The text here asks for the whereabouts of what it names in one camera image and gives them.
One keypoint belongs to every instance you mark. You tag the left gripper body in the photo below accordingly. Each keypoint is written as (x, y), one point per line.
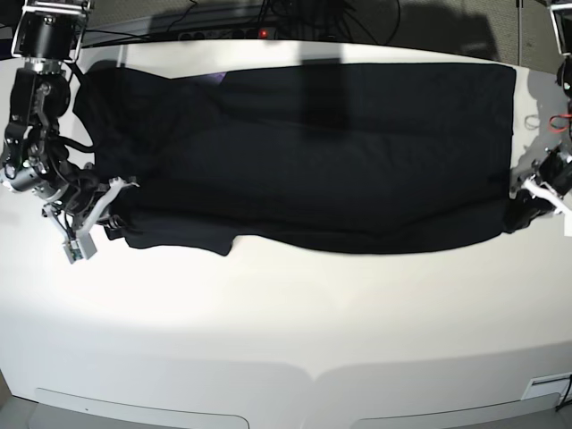
(540, 187)

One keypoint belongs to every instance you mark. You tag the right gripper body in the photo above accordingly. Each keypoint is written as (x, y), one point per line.
(78, 210)

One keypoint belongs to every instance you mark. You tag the black T-shirt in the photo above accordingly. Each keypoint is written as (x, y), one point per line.
(366, 159)

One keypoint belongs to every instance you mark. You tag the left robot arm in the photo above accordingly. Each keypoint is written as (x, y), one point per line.
(560, 15)

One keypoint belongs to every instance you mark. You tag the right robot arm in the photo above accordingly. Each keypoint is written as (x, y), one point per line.
(35, 155)

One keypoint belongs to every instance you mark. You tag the white label sticker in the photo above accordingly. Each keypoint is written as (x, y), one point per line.
(546, 386)

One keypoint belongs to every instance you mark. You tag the black power strip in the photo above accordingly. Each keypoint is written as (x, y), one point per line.
(238, 33)

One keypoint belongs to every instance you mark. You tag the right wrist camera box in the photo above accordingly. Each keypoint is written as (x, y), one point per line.
(81, 248)

